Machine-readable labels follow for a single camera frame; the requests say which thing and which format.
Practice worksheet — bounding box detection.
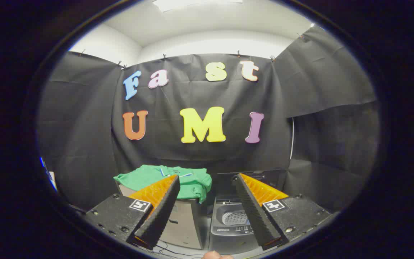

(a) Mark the grey washing machine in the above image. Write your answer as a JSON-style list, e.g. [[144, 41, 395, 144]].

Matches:
[[209, 194, 261, 256]]

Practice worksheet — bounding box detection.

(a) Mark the grey cabinet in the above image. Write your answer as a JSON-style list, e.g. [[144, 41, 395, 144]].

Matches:
[[115, 182, 207, 250]]

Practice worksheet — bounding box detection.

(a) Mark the ceiling light panel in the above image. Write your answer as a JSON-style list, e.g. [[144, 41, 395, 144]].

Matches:
[[152, 0, 243, 13]]

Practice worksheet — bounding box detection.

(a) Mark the white board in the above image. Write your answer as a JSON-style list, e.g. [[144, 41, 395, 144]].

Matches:
[[41, 156, 58, 192]]

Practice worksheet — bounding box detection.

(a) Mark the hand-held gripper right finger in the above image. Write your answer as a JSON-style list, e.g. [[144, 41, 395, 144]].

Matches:
[[231, 173, 337, 251]]

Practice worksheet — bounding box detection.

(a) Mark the green polo shirt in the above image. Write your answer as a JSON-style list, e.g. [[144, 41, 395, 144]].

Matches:
[[114, 165, 212, 204]]

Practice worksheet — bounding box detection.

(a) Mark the dark washing machine lid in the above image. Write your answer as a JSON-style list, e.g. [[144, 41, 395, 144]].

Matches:
[[212, 170, 286, 202]]

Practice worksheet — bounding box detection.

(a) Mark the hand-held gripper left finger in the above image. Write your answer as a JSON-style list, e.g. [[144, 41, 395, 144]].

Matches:
[[85, 174, 181, 250]]

